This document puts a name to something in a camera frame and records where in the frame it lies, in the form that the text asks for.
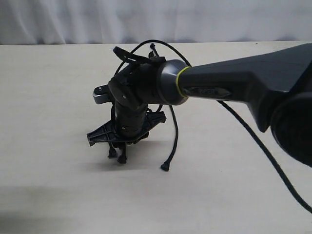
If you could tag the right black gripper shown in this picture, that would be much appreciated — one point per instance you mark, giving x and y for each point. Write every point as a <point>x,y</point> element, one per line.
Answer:
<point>126,126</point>

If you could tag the right robot arm dark grey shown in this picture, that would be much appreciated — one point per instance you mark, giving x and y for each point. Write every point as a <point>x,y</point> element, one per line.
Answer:
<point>276,87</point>

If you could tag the white backdrop curtain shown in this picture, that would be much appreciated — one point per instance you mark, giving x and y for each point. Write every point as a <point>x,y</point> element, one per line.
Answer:
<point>133,21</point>

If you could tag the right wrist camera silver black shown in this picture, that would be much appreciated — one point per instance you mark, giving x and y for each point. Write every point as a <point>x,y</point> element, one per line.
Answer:
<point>101,94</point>

